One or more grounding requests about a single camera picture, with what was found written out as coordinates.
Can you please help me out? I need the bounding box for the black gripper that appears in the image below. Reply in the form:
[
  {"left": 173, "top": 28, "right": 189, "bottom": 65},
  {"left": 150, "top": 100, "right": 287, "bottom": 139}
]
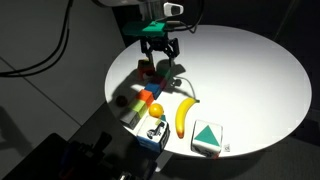
[{"left": 139, "top": 34, "right": 180, "bottom": 72}]

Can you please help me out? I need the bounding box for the pink block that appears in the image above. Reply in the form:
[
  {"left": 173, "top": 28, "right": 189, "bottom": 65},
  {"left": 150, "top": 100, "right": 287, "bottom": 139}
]
[{"left": 151, "top": 75, "right": 170, "bottom": 91}]

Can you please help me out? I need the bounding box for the blue block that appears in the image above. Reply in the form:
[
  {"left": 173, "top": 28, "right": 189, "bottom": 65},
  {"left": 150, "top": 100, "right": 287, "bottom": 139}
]
[{"left": 144, "top": 82, "right": 162, "bottom": 100}]

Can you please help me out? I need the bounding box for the orange block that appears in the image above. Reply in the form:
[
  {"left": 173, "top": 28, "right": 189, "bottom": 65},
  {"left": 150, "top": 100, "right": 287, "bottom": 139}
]
[{"left": 135, "top": 89, "right": 155, "bottom": 108}]

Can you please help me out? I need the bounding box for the lime yellow block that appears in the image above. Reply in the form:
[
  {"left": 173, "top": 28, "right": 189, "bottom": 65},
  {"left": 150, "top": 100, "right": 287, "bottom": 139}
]
[{"left": 128, "top": 98, "right": 149, "bottom": 119}]

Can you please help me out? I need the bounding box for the white grey block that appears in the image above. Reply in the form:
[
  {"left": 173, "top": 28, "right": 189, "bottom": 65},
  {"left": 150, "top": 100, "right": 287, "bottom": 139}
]
[{"left": 119, "top": 108, "right": 142, "bottom": 131}]

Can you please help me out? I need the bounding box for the yellow ball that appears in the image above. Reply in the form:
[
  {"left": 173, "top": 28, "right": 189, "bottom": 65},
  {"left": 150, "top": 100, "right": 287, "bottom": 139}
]
[{"left": 148, "top": 103, "right": 165, "bottom": 118}]

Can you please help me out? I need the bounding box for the dark red ball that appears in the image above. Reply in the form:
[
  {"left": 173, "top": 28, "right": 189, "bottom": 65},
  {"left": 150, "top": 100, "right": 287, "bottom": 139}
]
[{"left": 115, "top": 95, "right": 129, "bottom": 108}]

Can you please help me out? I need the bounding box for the yellow banana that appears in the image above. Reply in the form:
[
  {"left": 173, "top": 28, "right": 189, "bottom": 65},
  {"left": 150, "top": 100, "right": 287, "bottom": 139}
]
[{"left": 175, "top": 97, "right": 201, "bottom": 140}]

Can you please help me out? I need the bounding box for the white cube teal triangle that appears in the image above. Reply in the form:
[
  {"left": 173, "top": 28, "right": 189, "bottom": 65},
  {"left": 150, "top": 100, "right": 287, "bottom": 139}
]
[{"left": 191, "top": 119, "right": 224, "bottom": 160}]

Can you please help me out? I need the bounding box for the white table base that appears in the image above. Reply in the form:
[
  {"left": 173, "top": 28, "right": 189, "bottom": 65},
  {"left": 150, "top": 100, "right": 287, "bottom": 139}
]
[{"left": 154, "top": 151, "right": 174, "bottom": 173}]

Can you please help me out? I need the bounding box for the black purple clamp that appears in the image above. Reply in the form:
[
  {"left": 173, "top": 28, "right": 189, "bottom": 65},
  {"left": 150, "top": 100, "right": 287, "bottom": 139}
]
[{"left": 60, "top": 131, "right": 114, "bottom": 178}]

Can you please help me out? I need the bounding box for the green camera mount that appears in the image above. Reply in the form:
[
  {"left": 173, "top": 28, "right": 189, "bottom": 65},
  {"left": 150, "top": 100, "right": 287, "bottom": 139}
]
[{"left": 122, "top": 20, "right": 170, "bottom": 38}]

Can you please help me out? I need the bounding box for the thin black camera cable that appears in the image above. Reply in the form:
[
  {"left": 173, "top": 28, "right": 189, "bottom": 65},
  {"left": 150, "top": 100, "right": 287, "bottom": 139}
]
[{"left": 164, "top": 0, "right": 206, "bottom": 34}]

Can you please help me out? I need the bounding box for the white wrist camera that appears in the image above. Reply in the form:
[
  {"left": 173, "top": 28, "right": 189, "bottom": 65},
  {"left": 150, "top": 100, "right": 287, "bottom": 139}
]
[{"left": 162, "top": 2, "right": 185, "bottom": 17}]

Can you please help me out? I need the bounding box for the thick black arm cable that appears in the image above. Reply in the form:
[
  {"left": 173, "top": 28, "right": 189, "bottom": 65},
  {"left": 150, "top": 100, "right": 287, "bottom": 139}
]
[{"left": 0, "top": 0, "right": 75, "bottom": 78}]

